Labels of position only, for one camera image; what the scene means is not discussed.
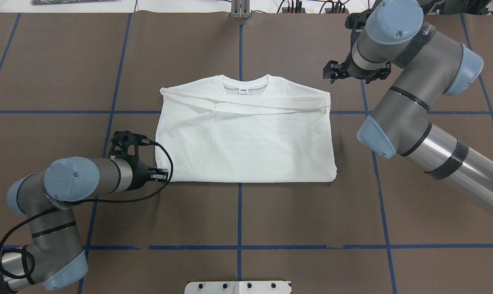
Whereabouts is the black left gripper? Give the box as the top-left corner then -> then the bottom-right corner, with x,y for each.
129,160 -> 169,191

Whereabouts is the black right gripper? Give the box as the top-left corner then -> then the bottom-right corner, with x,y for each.
322,57 -> 391,84

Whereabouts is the white long-sleeve printed t-shirt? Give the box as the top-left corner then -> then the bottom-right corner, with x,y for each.
156,75 -> 337,183

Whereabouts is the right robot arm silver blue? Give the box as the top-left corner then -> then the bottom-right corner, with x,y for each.
323,0 -> 493,215

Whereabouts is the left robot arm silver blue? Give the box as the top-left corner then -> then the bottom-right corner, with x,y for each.
0,157 -> 173,294

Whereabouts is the orange black electronics module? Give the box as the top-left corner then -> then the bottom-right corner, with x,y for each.
319,0 -> 350,14
277,0 -> 306,13

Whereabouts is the brown paper table mat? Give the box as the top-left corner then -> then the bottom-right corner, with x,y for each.
0,11 -> 493,294

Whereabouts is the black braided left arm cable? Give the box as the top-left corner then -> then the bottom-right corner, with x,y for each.
0,140 -> 174,280

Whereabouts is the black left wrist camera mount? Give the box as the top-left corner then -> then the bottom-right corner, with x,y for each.
108,131 -> 151,164

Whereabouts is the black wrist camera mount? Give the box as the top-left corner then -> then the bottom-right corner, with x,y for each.
345,8 -> 373,30
108,131 -> 151,164

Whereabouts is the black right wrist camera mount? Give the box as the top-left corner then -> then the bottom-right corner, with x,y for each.
345,8 -> 373,30

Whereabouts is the aluminium frame post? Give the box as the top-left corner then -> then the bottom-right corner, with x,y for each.
230,0 -> 251,19

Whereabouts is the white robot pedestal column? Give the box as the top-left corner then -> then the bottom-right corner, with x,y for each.
184,281 -> 292,294

